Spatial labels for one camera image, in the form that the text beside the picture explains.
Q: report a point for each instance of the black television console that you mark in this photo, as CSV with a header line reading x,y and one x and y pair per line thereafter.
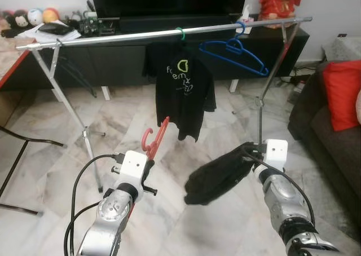
x,y
124,58

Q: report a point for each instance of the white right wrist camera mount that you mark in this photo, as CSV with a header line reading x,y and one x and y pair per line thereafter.
x,y
276,154

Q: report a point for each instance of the red square cushion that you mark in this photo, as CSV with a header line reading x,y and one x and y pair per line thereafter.
x,y
341,92

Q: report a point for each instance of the green plastic hanger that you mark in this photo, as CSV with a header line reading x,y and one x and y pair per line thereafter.
x,y
181,33

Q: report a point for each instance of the black metal tube frame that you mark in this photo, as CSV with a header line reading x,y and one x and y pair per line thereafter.
x,y
45,141

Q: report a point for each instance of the lace covered side table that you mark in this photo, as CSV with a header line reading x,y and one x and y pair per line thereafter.
x,y
344,47

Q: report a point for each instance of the orange pink plush toy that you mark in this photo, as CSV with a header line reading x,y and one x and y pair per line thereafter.
x,y
51,15

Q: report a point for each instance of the dark brown fabric sofa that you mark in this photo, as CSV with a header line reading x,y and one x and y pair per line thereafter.
x,y
316,143

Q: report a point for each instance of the white pink tissue box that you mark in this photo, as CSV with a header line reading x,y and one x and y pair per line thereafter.
x,y
245,22

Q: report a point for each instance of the small round desk clock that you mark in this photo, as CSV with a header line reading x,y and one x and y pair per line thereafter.
x,y
76,20

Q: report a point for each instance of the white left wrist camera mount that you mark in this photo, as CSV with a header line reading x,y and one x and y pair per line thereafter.
x,y
134,167

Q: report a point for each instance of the blue plastic hanger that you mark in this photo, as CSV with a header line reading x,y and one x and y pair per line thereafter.
x,y
236,42

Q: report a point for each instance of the black red-bow plush toy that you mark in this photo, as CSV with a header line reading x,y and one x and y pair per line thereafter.
x,y
7,19

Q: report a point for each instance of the white paper stack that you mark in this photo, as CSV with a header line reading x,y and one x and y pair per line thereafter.
x,y
53,37

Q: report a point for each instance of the black wallet pouch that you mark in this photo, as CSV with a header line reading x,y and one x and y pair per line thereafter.
x,y
53,27

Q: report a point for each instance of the green white small gadget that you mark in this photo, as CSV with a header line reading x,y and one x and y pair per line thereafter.
x,y
90,18

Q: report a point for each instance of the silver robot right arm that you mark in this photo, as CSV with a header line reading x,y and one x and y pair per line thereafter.
x,y
290,205

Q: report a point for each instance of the red robed laughing figurine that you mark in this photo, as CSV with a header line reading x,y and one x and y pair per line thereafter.
x,y
279,5

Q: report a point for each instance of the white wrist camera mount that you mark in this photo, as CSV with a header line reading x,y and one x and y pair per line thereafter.
x,y
276,154
134,167

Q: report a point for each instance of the white blue plush toy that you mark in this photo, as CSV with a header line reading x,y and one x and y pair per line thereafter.
x,y
35,16

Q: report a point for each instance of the red plastic hanger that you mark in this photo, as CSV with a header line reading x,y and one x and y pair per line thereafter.
x,y
161,133

